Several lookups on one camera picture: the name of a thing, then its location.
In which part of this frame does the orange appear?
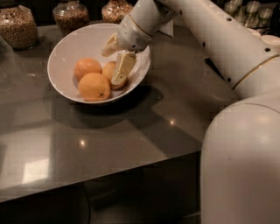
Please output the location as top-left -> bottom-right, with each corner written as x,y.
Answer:
73,58 -> 102,81
78,73 -> 111,102
101,61 -> 127,90

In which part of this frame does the stack of white plates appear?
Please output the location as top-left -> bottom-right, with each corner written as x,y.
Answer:
248,28 -> 280,53

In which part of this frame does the drinking glass middle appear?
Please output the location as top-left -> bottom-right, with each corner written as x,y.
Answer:
238,1 -> 261,28

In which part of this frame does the middle glass cereal jar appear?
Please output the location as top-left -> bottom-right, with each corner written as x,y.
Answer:
52,0 -> 89,36

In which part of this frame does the drinking glass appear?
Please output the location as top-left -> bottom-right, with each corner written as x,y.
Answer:
238,1 -> 261,28
257,8 -> 273,27
224,0 -> 242,18

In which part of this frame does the drinking glass left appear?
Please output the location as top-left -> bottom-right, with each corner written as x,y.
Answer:
224,0 -> 242,18

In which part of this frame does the drinking glass right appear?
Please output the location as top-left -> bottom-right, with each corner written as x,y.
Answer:
257,8 -> 273,27

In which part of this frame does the white folded table sign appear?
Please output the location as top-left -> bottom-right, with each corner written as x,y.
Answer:
159,21 -> 174,38

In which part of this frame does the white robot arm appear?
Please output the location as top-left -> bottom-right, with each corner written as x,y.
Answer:
102,0 -> 280,224

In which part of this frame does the glass cereal jar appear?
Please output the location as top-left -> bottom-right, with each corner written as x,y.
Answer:
52,0 -> 89,36
0,0 -> 39,50
101,0 -> 133,24

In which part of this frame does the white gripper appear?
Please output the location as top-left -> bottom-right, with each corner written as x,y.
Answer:
101,15 -> 151,85

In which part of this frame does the left glass cereal jar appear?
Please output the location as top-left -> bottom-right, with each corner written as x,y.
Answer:
0,0 -> 39,50

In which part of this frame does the large white bowl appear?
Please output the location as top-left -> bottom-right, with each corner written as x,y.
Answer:
47,24 -> 151,105

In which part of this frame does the right glass cereal jar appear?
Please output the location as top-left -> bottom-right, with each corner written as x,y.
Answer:
101,0 -> 133,24

